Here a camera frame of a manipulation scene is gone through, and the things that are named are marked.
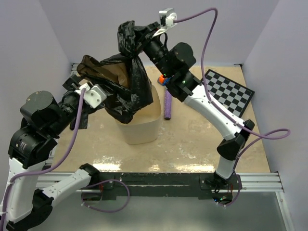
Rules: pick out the beige plastic trash bin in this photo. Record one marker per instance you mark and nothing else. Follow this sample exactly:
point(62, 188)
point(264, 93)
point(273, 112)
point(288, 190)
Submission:
point(145, 124)

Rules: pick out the black trash bag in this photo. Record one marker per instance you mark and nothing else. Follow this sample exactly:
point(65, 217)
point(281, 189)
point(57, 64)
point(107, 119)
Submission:
point(122, 76)

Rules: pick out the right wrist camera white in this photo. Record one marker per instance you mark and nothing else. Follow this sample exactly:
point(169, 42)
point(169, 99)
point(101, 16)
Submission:
point(167, 21)

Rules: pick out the purple glitter microphone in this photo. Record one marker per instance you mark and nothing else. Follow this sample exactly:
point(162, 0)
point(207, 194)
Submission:
point(167, 105)

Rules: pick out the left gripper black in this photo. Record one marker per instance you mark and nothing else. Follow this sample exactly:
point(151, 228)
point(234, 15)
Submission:
point(72, 84)

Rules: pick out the black white chessboard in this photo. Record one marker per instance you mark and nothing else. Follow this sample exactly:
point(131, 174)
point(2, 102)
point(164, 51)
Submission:
point(234, 96)

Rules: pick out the colourful toy car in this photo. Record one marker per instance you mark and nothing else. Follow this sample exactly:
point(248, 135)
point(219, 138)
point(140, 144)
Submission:
point(163, 80)

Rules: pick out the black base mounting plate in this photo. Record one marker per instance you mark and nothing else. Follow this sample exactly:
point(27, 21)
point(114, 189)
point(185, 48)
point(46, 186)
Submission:
point(200, 185)

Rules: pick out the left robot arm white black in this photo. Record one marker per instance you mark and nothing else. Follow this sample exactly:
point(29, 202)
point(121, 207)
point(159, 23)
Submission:
point(24, 206)

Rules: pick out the small black block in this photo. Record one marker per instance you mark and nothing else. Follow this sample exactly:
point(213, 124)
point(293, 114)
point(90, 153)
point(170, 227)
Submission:
point(83, 124)

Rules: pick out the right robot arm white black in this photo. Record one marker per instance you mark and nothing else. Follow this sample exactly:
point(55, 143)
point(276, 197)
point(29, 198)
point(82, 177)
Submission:
point(174, 65)

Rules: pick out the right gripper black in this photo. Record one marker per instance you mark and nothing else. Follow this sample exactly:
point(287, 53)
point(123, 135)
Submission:
point(145, 34)

